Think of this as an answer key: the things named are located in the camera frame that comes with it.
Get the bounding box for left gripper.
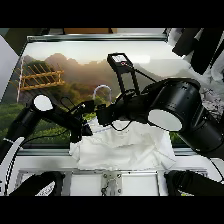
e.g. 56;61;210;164
68;114;94;144

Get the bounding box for white garment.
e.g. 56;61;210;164
69;116;177;172

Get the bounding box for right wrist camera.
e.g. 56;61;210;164
106;52;143;98

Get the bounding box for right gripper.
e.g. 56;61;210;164
95;96;135;127

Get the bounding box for black cable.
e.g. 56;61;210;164
110;119;134;133
18;128;72;149

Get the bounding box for black garment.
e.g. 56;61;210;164
191;27;224;76
172;27;202;58

